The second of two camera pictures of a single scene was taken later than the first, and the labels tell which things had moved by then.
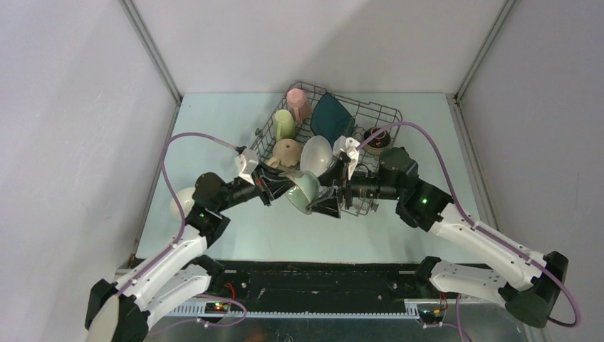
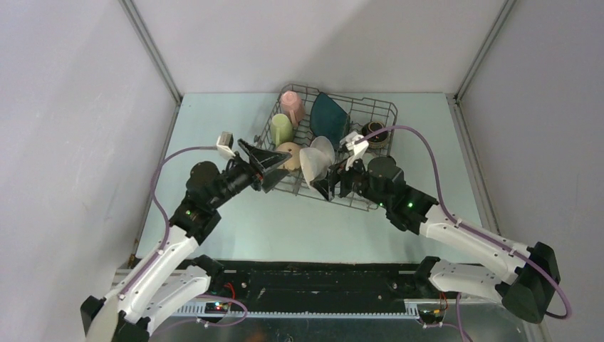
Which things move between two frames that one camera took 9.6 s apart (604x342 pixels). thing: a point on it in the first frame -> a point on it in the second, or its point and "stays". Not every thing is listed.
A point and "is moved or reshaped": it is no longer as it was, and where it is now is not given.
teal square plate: (330, 120) stays
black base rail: (320, 288) stays
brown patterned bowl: (378, 145) is moved or reshaped
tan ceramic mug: (286, 152) stays
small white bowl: (186, 201) is moved or reshaped
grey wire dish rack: (309, 127) stays
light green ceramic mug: (284, 125) is moved or reshaped
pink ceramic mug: (299, 104) is moved or reshaped
